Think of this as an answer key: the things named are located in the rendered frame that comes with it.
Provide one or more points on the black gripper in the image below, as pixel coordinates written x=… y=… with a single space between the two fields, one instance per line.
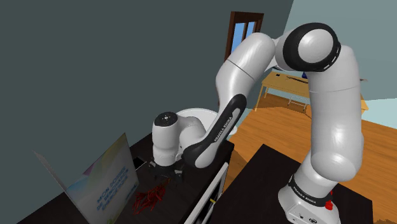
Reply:
x=165 y=171

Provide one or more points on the dark chest with white drawers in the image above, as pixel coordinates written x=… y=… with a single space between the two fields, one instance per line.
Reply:
x=189 y=189

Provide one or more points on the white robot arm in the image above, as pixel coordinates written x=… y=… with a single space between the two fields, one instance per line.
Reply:
x=336 y=124

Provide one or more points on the brown framed window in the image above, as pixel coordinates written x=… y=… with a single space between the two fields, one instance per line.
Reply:
x=240 y=32

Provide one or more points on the black robot stand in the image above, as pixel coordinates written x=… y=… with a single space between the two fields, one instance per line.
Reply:
x=263 y=192

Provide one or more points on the light wooden table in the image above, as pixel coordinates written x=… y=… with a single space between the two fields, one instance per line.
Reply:
x=285 y=83

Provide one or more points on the red chilli bunch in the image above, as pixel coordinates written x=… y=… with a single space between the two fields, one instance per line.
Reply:
x=149 y=198

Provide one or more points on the open pale printed folder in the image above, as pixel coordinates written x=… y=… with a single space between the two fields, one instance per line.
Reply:
x=108 y=180

